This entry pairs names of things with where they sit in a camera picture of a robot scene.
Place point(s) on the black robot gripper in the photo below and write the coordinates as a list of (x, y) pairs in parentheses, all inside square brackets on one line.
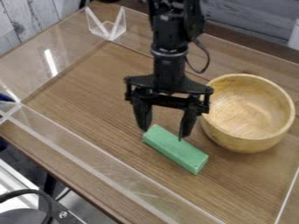
[(167, 88)]

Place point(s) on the green rectangular block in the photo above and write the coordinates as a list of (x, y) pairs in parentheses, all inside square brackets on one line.
[(184, 153)]

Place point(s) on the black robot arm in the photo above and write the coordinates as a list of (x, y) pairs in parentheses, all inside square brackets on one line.
[(178, 24)]

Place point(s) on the light wooden bowl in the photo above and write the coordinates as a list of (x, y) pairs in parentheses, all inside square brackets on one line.
[(252, 113)]

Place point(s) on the blue object at left edge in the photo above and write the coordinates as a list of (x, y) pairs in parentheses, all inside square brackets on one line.
[(6, 98)]

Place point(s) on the clear acrylic front wall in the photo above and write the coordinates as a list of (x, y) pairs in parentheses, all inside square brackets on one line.
[(134, 198)]

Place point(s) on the clear acrylic corner bracket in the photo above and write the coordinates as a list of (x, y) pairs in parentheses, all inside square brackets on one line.
[(109, 30)]

